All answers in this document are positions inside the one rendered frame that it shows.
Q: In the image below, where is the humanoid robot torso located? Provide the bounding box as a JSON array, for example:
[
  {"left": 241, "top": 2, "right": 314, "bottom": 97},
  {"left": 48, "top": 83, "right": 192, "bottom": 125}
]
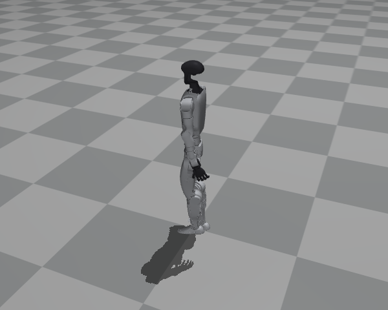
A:
[{"left": 180, "top": 86, "right": 206, "bottom": 158}]

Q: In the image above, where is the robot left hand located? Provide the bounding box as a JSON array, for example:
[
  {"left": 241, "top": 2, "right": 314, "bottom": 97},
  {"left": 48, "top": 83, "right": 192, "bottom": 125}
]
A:
[{"left": 190, "top": 158, "right": 210, "bottom": 181}]

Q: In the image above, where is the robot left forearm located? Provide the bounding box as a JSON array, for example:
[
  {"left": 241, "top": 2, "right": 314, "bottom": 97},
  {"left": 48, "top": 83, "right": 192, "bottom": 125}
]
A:
[{"left": 182, "top": 132, "right": 199, "bottom": 167}]

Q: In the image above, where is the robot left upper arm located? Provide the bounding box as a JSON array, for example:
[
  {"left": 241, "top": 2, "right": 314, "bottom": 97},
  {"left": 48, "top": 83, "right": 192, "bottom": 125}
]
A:
[{"left": 180, "top": 97, "right": 195, "bottom": 137}]

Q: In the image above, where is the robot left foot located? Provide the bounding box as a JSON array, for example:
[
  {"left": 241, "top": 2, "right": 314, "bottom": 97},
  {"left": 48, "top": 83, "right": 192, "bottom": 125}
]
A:
[{"left": 177, "top": 225, "right": 204, "bottom": 234}]

